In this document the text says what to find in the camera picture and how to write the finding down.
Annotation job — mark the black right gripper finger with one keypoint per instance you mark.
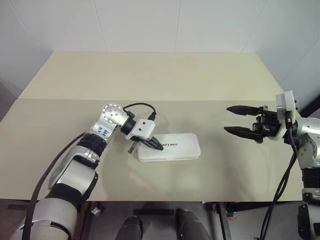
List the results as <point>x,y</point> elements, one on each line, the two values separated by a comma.
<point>245,110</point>
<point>242,132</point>

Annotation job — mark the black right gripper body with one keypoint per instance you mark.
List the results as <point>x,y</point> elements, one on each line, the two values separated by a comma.
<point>270,122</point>

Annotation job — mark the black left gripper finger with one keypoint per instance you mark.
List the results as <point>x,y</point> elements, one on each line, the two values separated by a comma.
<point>149,144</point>
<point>155,142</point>

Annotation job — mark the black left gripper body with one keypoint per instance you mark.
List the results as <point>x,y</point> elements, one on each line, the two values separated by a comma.
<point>132,147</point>

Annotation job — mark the white plastic pencil case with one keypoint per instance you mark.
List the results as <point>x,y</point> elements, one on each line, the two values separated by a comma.
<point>180,150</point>

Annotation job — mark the black floor tape strip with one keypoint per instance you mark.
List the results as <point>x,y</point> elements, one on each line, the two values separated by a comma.
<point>153,212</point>

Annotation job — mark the small silver table clamp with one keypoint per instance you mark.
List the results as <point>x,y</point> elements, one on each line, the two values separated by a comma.
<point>95,210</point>

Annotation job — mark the small dark rounded shape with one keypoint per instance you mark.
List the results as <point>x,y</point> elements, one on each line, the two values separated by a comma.
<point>130,228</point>

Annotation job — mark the large dark rounded shape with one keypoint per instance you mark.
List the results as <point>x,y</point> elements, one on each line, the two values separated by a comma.
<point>191,226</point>

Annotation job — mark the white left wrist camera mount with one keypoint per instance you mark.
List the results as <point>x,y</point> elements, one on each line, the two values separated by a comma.
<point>145,127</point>

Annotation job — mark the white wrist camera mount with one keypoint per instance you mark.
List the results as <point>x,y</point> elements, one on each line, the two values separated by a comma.
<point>287,100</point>
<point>145,127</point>

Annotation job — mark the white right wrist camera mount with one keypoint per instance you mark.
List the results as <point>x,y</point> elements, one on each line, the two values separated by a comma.
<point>287,100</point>

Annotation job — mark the black table frame leg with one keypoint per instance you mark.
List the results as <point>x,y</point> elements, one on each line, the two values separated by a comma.
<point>225,225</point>
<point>83,222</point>

